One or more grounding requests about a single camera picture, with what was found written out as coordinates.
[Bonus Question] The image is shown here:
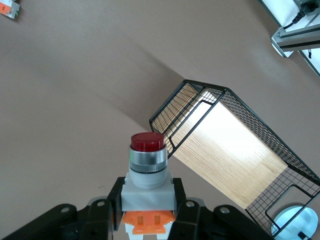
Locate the brown table cover sheet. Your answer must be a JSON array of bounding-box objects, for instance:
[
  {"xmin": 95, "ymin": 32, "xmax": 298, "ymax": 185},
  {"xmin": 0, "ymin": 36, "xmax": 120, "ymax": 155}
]
[{"xmin": 0, "ymin": 0, "xmax": 320, "ymax": 240}]

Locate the silver tipped push button switch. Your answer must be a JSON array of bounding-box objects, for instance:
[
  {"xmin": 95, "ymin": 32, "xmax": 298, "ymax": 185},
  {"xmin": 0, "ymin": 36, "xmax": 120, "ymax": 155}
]
[{"xmin": 0, "ymin": 0, "xmax": 21, "ymax": 22}]

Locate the black wire mesh basket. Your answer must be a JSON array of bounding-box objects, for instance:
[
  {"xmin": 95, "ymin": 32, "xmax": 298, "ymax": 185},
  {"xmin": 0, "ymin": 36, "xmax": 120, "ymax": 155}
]
[{"xmin": 148, "ymin": 79, "xmax": 320, "ymax": 238}]

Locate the aluminium frame with cable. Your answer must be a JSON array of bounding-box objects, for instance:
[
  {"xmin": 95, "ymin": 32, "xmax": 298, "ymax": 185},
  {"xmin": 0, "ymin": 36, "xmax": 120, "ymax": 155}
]
[{"xmin": 257, "ymin": 0, "xmax": 320, "ymax": 77}]

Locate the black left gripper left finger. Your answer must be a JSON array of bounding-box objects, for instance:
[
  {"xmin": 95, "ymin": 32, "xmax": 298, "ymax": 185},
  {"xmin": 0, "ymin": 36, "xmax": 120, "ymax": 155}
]
[{"xmin": 0, "ymin": 176, "xmax": 126, "ymax": 240}]

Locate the light wooden board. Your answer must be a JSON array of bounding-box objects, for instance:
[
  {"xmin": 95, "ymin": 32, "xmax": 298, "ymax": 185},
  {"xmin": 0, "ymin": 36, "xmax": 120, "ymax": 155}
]
[{"xmin": 159, "ymin": 83, "xmax": 288, "ymax": 210}]

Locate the red push button switch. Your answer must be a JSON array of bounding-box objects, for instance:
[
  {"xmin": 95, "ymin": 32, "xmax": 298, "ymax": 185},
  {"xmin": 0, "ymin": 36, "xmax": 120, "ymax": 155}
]
[{"xmin": 121, "ymin": 132, "xmax": 176, "ymax": 240}]

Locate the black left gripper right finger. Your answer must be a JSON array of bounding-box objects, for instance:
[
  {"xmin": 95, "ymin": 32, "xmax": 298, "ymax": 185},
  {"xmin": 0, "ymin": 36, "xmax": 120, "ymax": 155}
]
[{"xmin": 166, "ymin": 176, "xmax": 277, "ymax": 240}]

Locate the light blue round plate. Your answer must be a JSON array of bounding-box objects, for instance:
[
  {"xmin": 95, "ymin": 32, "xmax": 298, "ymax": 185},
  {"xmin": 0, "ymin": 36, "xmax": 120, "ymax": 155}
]
[{"xmin": 271, "ymin": 202, "xmax": 318, "ymax": 240}]

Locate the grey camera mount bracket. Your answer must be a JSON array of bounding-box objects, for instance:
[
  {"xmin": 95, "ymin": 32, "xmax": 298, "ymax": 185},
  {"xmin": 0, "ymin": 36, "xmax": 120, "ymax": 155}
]
[{"xmin": 270, "ymin": 23, "xmax": 320, "ymax": 59}]

